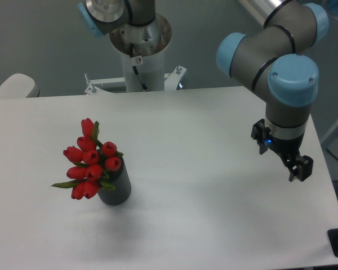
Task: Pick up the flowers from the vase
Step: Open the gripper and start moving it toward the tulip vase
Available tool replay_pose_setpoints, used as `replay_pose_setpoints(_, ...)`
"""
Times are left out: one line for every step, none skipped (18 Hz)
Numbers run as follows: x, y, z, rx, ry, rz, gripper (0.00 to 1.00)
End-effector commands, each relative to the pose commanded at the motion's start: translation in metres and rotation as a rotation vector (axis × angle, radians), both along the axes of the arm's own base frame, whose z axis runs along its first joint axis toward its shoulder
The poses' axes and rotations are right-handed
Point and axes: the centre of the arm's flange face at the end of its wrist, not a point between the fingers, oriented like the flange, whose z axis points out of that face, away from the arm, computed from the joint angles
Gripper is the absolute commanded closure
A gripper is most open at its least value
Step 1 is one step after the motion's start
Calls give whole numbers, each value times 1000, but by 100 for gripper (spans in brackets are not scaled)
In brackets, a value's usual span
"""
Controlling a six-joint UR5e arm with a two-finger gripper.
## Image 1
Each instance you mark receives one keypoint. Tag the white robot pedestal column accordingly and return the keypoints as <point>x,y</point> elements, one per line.
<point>142,49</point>

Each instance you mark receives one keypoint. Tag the dark grey ribbed vase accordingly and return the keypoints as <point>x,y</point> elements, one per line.
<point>122,187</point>

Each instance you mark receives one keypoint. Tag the red tulip bouquet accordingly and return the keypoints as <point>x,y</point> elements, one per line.
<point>92,160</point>

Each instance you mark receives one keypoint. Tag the white chair armrest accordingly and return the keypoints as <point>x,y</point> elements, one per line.
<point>18,86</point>

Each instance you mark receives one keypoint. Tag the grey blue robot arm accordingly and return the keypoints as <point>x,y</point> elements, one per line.
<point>270,64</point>

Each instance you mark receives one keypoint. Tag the white pedestal base bracket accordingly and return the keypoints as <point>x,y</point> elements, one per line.
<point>171,82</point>

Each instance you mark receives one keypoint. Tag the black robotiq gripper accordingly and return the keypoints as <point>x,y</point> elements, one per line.
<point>300,167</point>

